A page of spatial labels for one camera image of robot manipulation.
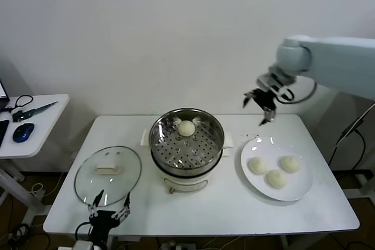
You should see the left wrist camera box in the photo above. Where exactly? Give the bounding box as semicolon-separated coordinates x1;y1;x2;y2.
73;240;92;250

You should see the black power adapter cable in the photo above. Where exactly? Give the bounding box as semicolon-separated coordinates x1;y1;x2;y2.
326;117;367;172

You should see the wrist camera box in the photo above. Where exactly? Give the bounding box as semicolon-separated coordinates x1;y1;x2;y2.
257;73;276;90
73;240;92;250

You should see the blue computer mouse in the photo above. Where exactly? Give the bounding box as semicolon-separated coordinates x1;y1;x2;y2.
12;122;35;143

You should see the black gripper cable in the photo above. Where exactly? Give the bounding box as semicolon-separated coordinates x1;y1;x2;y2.
277;81;318;104
75;222;91;241

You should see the black cable with connector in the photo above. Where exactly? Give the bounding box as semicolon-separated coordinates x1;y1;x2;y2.
11;94;35;122

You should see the black phone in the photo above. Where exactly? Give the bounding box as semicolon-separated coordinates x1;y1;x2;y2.
0;119;11;148

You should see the black laptop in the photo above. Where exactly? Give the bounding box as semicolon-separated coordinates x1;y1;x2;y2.
0;77;11;113

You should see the white side table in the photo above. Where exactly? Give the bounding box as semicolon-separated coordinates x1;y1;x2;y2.
0;94;70;213

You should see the stainless steel steamer basket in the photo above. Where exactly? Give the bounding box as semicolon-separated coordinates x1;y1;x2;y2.
141;108;236;176

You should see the white side shelf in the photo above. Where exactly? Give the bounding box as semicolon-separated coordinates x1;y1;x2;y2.
345;170;375;201

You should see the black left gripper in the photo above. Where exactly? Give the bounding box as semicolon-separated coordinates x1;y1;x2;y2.
87;189;131;245

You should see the cream electric cooker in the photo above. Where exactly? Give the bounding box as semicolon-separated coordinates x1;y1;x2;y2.
151;144;234;195

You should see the white round plate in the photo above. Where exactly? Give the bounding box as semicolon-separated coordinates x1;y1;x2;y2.
240;136;314;203

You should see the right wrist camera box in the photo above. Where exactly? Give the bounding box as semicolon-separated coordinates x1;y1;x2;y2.
257;73;276;90

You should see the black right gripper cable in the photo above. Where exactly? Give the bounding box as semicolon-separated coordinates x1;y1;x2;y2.
277;81;318;104

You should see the white steamed baozi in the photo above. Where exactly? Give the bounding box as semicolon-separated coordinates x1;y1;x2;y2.
279;156;301;174
265;170;288;190
248;157;269;175
178;120;195;138

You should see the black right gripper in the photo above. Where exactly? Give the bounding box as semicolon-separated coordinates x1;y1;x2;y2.
243;88;278;127

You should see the glass lid with cream handle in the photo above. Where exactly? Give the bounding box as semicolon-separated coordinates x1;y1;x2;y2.
74;145;143;207

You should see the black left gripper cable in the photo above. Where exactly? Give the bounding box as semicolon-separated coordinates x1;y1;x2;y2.
75;222;91;241

